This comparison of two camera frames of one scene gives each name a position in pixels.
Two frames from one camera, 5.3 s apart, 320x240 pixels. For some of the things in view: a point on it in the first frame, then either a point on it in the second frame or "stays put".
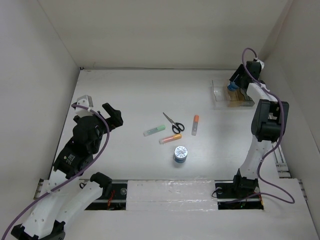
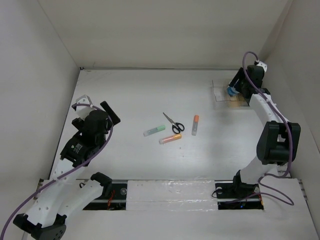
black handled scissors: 177,127 stays put
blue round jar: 180,154 -> 232,91
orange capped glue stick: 195,125 stays put
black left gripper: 115,119 stays put
